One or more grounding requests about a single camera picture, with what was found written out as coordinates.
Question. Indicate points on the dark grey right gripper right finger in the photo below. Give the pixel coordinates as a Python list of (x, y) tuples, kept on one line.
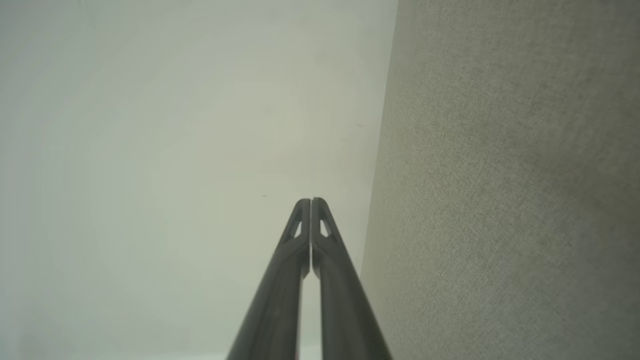
[(345, 310)]

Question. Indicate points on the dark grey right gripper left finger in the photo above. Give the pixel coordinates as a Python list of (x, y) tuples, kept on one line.
[(280, 300)]

